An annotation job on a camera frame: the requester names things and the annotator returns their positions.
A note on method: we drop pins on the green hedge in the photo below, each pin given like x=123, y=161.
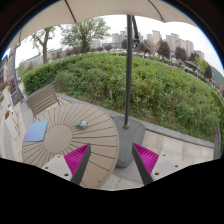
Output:
x=160, y=94

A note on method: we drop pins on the round slatted wooden table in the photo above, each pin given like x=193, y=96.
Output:
x=62, y=137

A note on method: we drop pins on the beige parasol canopy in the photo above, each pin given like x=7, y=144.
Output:
x=45, y=13

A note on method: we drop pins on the blue mouse pad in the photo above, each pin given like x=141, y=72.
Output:
x=36, y=132

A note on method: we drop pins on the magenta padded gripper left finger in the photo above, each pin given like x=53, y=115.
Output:
x=72, y=166

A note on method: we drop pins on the grey umbrella base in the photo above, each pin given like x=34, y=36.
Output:
x=127, y=136

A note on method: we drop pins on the dark grey umbrella pole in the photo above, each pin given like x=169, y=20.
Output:
x=132, y=41

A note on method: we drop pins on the slatted wooden chair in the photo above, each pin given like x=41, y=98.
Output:
x=43, y=98

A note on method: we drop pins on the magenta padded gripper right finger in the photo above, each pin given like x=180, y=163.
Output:
x=152, y=166

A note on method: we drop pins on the green translucent computer mouse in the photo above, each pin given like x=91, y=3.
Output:
x=81, y=124

